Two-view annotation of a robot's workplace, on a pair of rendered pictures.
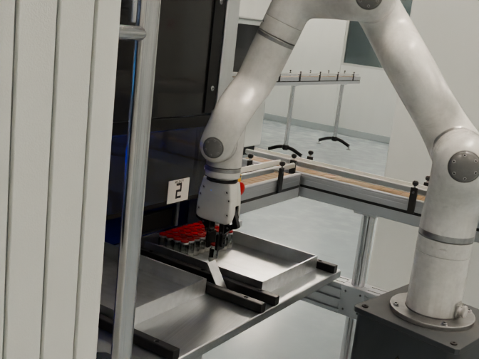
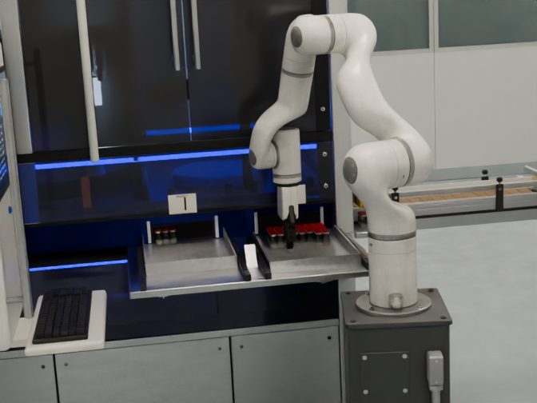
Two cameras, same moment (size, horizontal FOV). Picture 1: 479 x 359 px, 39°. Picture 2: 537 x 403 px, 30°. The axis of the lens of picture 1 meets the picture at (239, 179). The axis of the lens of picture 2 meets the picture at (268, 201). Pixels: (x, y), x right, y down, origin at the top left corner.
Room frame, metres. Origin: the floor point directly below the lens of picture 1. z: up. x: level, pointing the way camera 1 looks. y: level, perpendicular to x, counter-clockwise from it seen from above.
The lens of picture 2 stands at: (-0.34, -2.11, 1.70)
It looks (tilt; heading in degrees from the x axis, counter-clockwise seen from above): 13 degrees down; 50
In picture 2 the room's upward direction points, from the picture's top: 3 degrees counter-clockwise
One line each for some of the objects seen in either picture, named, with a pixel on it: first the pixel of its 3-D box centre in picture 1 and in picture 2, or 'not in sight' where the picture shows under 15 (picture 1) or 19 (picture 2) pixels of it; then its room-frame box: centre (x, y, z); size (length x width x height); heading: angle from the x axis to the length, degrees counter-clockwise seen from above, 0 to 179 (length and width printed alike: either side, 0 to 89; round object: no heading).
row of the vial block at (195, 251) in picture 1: (203, 242); (299, 238); (1.64, 0.07, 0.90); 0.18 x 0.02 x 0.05; 148
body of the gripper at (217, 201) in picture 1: (220, 196); (288, 198); (1.57, 0.04, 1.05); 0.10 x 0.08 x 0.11; 57
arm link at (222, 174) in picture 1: (222, 171); (287, 177); (1.57, 0.04, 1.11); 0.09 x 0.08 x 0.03; 57
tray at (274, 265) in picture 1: (231, 255); (304, 248); (1.59, 0.00, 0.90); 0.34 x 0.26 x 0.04; 58
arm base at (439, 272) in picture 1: (438, 274); (392, 269); (1.46, -0.47, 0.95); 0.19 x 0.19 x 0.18
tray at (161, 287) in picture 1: (105, 278); (187, 249); (1.35, 0.26, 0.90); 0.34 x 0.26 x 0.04; 58
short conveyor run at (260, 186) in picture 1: (236, 185); (441, 200); (2.23, 0.01, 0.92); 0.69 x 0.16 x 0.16; 148
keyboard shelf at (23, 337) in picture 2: not in sight; (53, 322); (0.90, 0.27, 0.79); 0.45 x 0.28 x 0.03; 57
